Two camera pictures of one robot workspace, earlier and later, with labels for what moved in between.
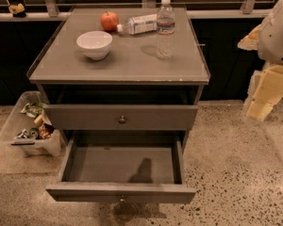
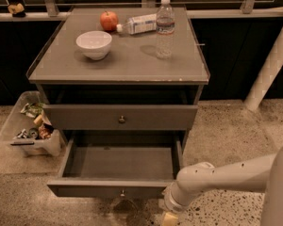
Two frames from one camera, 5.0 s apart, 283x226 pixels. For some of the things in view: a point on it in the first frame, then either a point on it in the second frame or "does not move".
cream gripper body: [275, 38] → [171, 203]
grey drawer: [123, 167] does not move
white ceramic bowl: [95, 44] does not move
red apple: [109, 21] does not move
